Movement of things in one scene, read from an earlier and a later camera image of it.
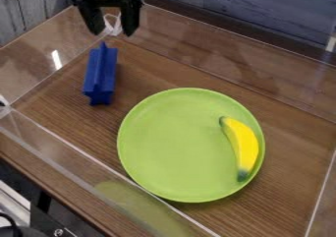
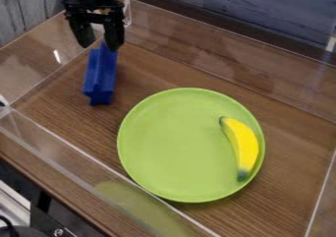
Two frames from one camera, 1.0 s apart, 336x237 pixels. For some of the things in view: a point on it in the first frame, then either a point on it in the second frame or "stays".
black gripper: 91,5 → 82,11
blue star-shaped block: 100,74 stays
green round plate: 175,149 stays
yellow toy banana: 246,145 stays
